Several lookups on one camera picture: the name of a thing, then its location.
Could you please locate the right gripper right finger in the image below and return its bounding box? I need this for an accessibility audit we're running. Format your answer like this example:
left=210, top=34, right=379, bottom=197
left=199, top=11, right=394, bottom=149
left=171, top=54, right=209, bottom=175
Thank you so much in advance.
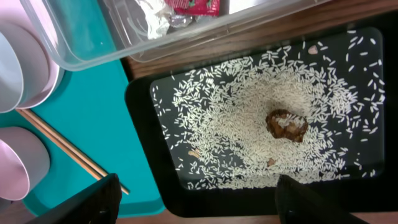
left=275, top=175, right=365, bottom=224

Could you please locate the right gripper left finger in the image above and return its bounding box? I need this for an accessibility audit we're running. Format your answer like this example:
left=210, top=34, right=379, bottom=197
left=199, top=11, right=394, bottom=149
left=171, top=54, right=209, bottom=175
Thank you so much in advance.
left=28, top=174, right=122, bottom=224

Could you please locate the wooden chopstick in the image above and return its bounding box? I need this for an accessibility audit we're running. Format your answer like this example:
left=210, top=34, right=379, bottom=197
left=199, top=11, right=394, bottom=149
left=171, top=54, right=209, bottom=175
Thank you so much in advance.
left=15, top=108, right=103, bottom=181
left=20, top=108, right=131, bottom=196

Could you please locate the brown food scrap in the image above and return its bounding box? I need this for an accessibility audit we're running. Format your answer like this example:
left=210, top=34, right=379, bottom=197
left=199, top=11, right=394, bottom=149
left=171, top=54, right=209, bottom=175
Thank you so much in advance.
left=266, top=109, right=308, bottom=142

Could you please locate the pink bowl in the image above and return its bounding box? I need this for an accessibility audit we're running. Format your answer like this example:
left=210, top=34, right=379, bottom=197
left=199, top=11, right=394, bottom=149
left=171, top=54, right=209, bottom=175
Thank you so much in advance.
left=1, top=126, right=50, bottom=201

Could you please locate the pile of white rice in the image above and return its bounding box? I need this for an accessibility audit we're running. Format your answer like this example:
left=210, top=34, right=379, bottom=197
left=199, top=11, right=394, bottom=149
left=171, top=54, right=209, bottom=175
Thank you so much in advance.
left=150, top=27, right=386, bottom=190

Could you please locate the grey bowl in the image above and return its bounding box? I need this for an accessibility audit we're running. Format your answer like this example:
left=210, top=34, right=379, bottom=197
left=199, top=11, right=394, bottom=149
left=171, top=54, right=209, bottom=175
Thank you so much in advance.
left=1, top=34, right=24, bottom=113

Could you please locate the white tissue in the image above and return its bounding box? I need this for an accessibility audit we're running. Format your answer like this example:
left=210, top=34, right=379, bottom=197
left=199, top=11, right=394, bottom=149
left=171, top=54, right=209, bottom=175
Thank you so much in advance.
left=135, top=0, right=193, bottom=40

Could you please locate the white round plate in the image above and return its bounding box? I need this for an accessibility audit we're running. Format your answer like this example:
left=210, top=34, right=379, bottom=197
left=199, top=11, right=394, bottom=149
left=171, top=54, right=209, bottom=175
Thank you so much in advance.
left=1, top=0, right=65, bottom=109

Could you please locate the red snack wrapper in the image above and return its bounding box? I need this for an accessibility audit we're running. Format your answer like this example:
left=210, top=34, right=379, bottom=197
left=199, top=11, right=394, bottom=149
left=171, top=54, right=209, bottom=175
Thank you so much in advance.
left=165, top=0, right=220, bottom=16

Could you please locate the clear plastic waste bin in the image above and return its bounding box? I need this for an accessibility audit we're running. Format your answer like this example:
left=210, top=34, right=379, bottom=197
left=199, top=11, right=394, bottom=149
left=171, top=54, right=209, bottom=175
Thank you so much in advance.
left=21, top=0, right=320, bottom=71

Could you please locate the teal plastic serving tray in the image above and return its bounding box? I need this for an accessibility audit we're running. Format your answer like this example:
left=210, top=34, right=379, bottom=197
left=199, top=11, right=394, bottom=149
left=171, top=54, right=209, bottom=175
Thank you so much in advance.
left=0, top=0, right=166, bottom=218

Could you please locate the black plastic tray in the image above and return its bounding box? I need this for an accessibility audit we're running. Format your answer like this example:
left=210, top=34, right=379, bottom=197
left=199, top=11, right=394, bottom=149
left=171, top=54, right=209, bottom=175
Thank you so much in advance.
left=125, top=10, right=397, bottom=217

